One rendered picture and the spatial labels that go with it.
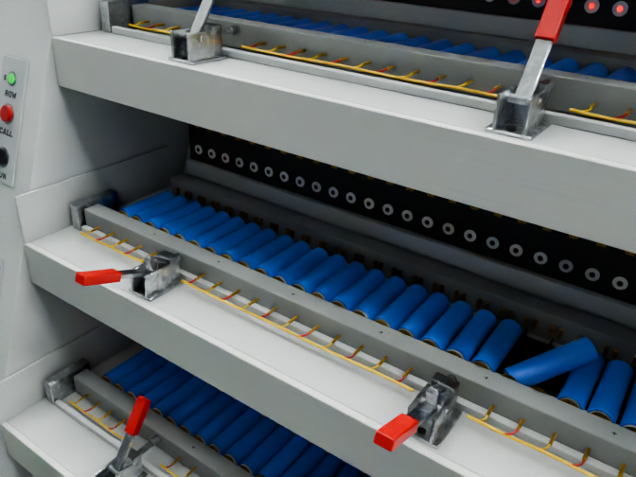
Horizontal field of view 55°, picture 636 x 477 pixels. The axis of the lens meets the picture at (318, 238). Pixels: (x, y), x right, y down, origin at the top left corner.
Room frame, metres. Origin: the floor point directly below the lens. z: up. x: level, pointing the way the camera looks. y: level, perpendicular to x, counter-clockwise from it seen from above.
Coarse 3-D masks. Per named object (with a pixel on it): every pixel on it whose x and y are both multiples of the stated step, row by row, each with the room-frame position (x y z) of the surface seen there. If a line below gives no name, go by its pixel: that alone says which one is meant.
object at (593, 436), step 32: (96, 224) 0.59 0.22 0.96; (128, 224) 0.57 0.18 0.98; (128, 256) 0.54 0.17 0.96; (192, 256) 0.52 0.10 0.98; (224, 288) 0.50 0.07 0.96; (256, 288) 0.48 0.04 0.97; (288, 288) 0.48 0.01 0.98; (320, 320) 0.45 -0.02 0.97; (352, 320) 0.44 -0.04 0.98; (384, 352) 0.42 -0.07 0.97; (416, 352) 0.41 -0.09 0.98; (480, 384) 0.38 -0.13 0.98; (512, 384) 0.38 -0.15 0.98; (512, 416) 0.37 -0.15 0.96; (544, 416) 0.36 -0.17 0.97; (576, 416) 0.36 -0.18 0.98; (544, 448) 0.35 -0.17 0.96; (576, 448) 0.35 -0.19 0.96; (608, 448) 0.34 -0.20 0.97
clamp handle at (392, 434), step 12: (432, 396) 0.36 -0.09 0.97; (420, 408) 0.35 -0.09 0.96; (432, 408) 0.36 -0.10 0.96; (396, 420) 0.32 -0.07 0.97; (408, 420) 0.33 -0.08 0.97; (420, 420) 0.34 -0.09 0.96; (384, 432) 0.31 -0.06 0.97; (396, 432) 0.31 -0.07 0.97; (408, 432) 0.32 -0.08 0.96; (384, 444) 0.30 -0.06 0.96; (396, 444) 0.31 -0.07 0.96
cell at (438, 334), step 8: (456, 304) 0.48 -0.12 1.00; (464, 304) 0.48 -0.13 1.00; (448, 312) 0.47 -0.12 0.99; (456, 312) 0.47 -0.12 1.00; (464, 312) 0.47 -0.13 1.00; (472, 312) 0.48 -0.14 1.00; (440, 320) 0.46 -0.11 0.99; (448, 320) 0.46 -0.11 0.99; (456, 320) 0.46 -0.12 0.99; (464, 320) 0.47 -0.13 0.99; (432, 328) 0.45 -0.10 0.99; (440, 328) 0.45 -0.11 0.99; (448, 328) 0.45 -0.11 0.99; (456, 328) 0.46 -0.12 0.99; (424, 336) 0.44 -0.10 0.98; (432, 336) 0.44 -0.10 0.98; (440, 336) 0.44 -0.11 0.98; (448, 336) 0.44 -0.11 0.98; (440, 344) 0.43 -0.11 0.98; (448, 344) 0.44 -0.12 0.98
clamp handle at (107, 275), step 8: (152, 264) 0.50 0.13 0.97; (80, 272) 0.44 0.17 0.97; (88, 272) 0.45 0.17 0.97; (96, 272) 0.45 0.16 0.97; (104, 272) 0.46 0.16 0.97; (112, 272) 0.46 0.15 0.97; (120, 272) 0.47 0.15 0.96; (128, 272) 0.48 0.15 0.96; (136, 272) 0.48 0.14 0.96; (144, 272) 0.49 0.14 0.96; (80, 280) 0.44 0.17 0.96; (88, 280) 0.44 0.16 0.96; (96, 280) 0.44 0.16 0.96; (104, 280) 0.45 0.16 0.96; (112, 280) 0.46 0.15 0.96
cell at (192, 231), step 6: (210, 216) 0.61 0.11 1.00; (216, 216) 0.61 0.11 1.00; (222, 216) 0.61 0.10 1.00; (228, 216) 0.61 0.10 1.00; (198, 222) 0.59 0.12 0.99; (204, 222) 0.59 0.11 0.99; (210, 222) 0.59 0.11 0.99; (216, 222) 0.60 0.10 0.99; (222, 222) 0.61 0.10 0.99; (186, 228) 0.58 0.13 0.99; (192, 228) 0.58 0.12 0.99; (198, 228) 0.58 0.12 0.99; (204, 228) 0.59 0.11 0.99; (210, 228) 0.59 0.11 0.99; (180, 234) 0.57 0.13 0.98; (186, 234) 0.57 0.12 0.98; (192, 234) 0.57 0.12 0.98; (198, 234) 0.58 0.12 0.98; (186, 240) 0.56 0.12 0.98
